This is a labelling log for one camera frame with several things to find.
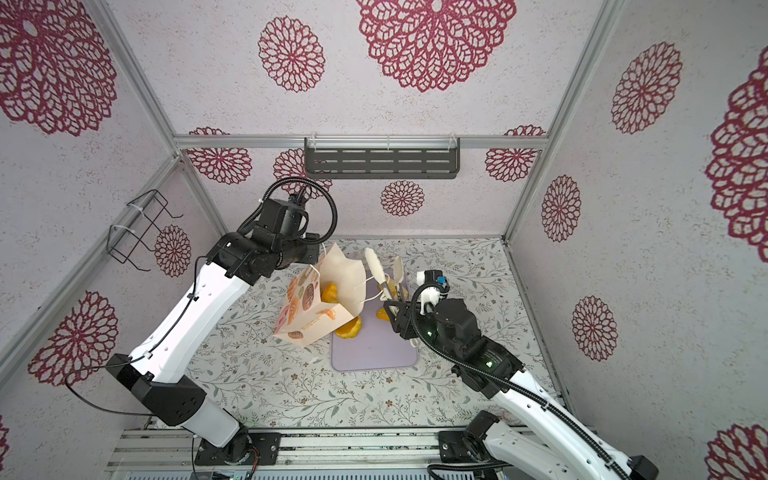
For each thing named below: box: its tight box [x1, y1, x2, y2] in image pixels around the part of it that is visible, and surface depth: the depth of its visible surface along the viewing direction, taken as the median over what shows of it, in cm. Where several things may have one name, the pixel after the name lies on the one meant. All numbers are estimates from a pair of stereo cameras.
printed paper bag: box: [274, 242, 366, 347], surface depth 84 cm
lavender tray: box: [331, 268, 418, 372], surface depth 91 cm
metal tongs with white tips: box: [364, 247, 404, 312], surface depth 69 cm
